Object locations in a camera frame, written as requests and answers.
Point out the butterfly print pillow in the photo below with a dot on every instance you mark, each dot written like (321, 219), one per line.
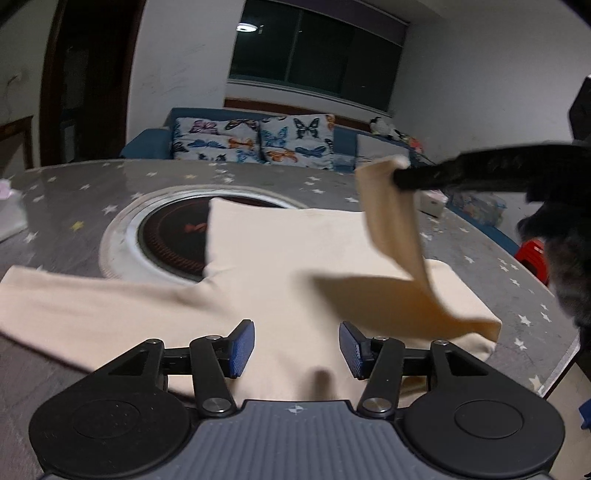
(295, 138)
(207, 138)

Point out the plain grey pillow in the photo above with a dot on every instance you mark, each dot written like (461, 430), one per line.
(378, 145)

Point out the cream long-sleeved top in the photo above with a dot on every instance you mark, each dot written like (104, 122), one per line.
(286, 258)

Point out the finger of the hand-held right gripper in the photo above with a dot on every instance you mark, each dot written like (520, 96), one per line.
(461, 173)

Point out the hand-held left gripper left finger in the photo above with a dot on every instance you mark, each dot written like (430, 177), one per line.
(242, 348)

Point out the grey star-print tablecloth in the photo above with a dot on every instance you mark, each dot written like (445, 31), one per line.
(69, 203)

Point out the blue sofa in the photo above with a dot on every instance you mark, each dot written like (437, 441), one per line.
(147, 143)

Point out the clear bag of colourful bits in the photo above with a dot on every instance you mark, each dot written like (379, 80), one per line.
(475, 205)

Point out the pink plush toy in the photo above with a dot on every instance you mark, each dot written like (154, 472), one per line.
(414, 144)

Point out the pink and white plastic bag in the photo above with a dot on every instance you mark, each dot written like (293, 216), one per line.
(9, 217)

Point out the brown wooden door frame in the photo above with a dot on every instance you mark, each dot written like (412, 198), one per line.
(48, 92)

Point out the black and white plush toy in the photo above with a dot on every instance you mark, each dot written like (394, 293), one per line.
(381, 125)

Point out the dark window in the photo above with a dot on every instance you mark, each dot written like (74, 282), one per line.
(323, 50)

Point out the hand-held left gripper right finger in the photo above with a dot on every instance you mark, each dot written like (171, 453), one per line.
(352, 350)

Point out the wooden side table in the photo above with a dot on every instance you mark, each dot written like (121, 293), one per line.
(18, 127)

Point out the black round induction cooktop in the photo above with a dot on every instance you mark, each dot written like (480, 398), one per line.
(171, 240)

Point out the white tissue box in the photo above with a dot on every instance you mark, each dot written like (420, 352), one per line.
(434, 203)

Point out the person's right hand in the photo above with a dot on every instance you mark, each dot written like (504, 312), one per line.
(575, 277)

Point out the red plastic stool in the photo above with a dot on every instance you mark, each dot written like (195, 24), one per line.
(531, 254)

